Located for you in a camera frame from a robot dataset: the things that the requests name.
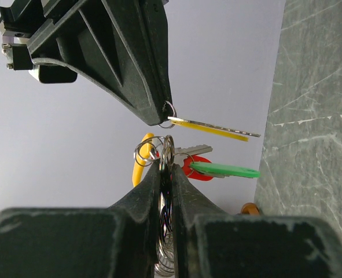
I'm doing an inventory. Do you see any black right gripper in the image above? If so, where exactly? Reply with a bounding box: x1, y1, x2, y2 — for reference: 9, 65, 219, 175
0, 1, 87, 84

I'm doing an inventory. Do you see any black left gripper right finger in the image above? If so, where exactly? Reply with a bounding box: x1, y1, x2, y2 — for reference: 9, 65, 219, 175
171, 165, 342, 277

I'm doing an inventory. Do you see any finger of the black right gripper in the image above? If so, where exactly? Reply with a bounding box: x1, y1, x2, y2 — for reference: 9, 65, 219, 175
27, 1, 172, 126

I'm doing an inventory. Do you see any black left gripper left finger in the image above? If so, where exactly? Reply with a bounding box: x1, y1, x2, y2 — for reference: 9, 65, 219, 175
0, 164, 161, 277

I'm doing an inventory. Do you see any green key tag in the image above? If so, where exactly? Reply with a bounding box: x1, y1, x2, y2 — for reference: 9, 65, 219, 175
173, 144, 261, 180

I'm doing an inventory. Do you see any yellow handled chain keyring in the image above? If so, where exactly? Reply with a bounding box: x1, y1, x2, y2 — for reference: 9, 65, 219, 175
132, 133, 175, 277

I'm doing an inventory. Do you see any orange key tag with key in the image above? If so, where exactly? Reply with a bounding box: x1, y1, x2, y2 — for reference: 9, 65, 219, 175
160, 101, 261, 142

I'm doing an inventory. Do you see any red tag on keyring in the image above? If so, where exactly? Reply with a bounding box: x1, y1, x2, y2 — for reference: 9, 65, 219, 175
181, 155, 213, 181

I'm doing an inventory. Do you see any wooden tiered rack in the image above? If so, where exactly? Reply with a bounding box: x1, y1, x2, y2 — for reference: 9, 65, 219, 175
240, 203, 260, 215

